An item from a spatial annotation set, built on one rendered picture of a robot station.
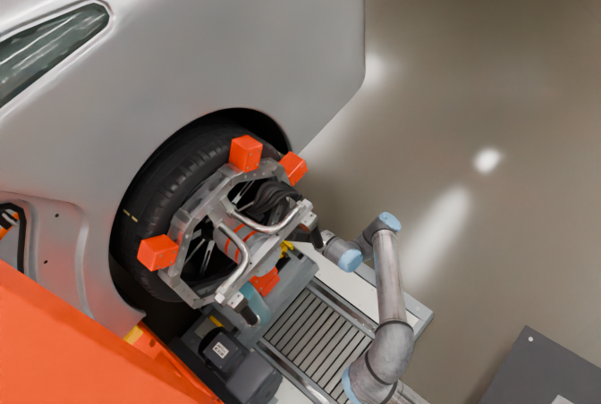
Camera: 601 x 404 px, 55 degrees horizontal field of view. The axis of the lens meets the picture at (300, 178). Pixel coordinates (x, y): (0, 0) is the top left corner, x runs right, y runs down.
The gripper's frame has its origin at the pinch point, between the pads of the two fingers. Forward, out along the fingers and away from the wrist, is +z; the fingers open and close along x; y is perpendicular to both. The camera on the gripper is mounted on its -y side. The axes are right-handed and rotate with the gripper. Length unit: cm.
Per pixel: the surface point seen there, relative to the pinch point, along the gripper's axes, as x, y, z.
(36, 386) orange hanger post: 19, -125, -47
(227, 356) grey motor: -52, -22, -14
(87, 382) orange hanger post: 14, -115, -47
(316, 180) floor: -14, 76, 34
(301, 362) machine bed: -68, 21, -24
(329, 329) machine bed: -54, 35, -24
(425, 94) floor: 41, 131, 19
